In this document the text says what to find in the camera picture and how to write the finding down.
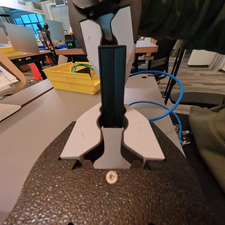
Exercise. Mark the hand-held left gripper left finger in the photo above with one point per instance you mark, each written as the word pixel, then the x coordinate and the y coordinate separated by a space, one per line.
pixel 80 138

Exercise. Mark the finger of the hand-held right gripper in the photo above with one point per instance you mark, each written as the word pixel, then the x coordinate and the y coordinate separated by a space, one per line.
pixel 123 26
pixel 90 40

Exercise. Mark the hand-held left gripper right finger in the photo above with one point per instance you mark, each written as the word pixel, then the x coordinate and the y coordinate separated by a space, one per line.
pixel 142 138

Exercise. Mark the yellow plastic bin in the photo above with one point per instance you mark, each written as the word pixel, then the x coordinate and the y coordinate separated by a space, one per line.
pixel 70 82

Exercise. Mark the black ethernet port box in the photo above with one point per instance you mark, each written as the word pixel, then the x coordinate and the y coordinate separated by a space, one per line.
pixel 112 84

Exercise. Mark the black device with green display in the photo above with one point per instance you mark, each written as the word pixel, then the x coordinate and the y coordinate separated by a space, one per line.
pixel 73 41

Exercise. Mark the blue storage bin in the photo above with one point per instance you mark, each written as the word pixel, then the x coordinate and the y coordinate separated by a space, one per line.
pixel 62 47

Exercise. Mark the brown desk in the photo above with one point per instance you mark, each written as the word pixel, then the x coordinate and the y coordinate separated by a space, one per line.
pixel 70 51
pixel 29 55
pixel 145 46

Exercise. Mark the printed sign stand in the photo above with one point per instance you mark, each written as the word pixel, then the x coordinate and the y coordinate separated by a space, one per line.
pixel 40 35

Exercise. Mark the red container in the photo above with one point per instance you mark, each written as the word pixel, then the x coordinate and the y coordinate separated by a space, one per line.
pixel 49 60

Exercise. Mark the metal badge clip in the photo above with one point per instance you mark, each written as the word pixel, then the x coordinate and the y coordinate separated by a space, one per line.
pixel 185 132

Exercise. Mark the window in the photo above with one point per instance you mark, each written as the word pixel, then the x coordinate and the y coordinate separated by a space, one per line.
pixel 28 18

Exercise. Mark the black metal stand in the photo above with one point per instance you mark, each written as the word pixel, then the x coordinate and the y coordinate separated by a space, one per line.
pixel 165 95

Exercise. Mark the black office chair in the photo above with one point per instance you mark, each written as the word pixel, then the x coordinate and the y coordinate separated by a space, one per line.
pixel 158 63

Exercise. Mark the orange traffic cone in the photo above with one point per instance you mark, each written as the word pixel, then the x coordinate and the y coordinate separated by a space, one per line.
pixel 35 72

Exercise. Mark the person's olive sweatshirt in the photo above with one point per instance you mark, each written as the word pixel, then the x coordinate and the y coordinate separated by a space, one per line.
pixel 209 140

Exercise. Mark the black chair seat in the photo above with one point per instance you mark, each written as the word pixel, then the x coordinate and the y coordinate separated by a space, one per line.
pixel 196 99

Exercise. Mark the yellow storage bin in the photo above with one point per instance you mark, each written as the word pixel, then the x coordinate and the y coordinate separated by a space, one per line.
pixel 8 51

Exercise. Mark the printed paper sheet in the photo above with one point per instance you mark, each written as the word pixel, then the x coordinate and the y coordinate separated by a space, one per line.
pixel 7 77

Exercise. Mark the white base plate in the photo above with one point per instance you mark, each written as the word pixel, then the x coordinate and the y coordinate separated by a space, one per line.
pixel 8 110

